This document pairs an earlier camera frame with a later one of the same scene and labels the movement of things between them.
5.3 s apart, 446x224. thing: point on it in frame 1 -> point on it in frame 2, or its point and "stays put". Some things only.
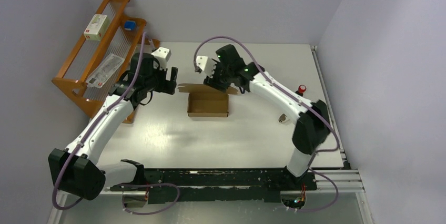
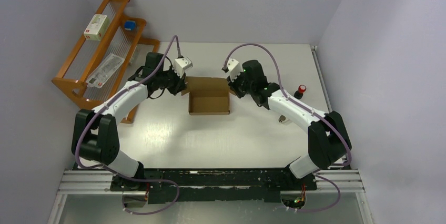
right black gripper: [214, 82] -> [233, 85]
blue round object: [130, 25] stays put
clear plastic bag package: [104, 70] stays put
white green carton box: [97, 28] stays put
